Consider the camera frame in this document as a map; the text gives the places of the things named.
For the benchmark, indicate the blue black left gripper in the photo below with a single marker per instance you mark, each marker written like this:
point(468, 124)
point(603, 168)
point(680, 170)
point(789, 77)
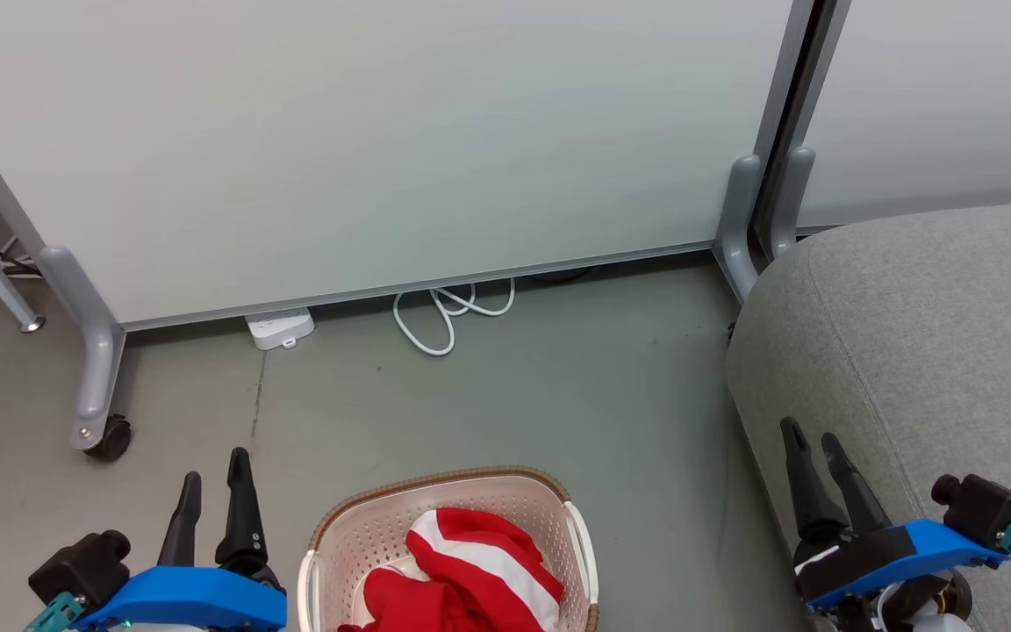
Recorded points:
point(190, 599)

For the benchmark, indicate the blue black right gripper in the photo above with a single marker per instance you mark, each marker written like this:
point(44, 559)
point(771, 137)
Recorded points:
point(892, 553)

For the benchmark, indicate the red and white cloth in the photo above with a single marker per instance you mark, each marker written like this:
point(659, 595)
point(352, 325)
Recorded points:
point(470, 570)

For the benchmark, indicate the black caster wheel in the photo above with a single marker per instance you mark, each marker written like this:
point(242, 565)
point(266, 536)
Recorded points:
point(113, 439)

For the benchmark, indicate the cream perforated laundry basket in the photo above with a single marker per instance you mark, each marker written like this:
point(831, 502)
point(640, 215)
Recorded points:
point(365, 535)

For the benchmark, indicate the grey fabric ottoman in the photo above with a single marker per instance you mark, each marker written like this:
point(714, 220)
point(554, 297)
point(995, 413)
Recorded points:
point(927, 333)

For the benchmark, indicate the grey partition foot with caster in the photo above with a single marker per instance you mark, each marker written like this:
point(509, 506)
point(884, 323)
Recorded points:
point(97, 351)

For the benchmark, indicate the white power strip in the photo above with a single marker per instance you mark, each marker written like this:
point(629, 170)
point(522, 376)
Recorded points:
point(279, 326)

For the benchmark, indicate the narrow white partition panel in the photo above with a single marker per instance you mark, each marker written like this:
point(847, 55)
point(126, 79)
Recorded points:
point(944, 105)

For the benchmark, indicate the large white partition panel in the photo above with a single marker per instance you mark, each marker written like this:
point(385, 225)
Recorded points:
point(365, 140)

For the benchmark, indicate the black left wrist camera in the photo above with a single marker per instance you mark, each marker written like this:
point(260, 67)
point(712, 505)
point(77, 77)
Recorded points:
point(75, 569)

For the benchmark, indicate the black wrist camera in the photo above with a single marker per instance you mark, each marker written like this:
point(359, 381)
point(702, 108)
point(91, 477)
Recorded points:
point(75, 569)
point(988, 511)

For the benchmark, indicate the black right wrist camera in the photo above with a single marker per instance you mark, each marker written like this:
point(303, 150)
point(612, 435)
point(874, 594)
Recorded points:
point(988, 511)

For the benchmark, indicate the teal left camera connector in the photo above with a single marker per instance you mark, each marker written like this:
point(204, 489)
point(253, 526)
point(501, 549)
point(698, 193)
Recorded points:
point(53, 613)

